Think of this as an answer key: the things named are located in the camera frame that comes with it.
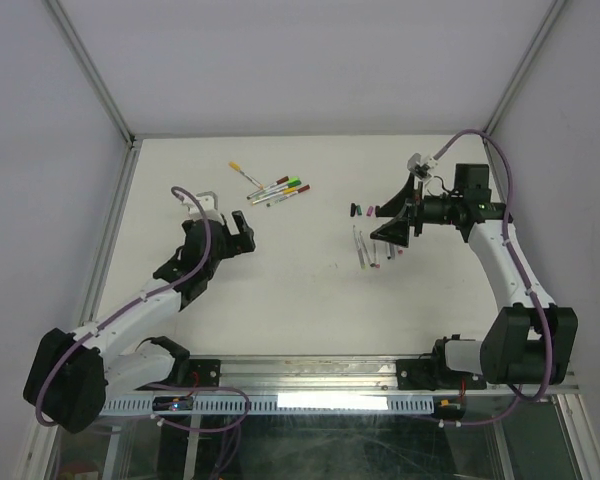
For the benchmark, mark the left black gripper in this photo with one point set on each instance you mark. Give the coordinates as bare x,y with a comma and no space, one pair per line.
238,243

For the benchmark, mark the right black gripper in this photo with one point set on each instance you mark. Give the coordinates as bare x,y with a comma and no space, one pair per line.
395,231

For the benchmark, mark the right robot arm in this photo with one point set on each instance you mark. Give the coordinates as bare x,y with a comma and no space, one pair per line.
531,339

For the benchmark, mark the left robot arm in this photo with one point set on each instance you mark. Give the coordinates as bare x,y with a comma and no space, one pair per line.
173,287

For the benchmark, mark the dark red capped marker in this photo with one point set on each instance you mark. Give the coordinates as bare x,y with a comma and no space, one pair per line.
278,200

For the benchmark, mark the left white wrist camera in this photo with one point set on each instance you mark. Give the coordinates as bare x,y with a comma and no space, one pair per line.
205,202

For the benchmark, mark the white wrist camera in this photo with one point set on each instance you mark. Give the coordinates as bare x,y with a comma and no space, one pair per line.
422,165
205,202

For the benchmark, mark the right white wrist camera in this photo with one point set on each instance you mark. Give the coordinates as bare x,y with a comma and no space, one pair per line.
422,165

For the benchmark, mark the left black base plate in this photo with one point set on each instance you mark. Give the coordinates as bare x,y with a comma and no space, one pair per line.
196,372

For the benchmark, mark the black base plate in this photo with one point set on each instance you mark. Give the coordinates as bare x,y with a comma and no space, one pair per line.
196,372
428,374

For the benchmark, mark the aluminium front rail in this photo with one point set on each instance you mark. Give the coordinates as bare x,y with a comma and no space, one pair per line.
310,372

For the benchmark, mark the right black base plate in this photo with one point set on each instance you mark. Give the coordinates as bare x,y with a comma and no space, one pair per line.
428,374

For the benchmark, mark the slotted grey cable duct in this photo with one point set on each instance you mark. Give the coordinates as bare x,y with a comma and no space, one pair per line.
286,403

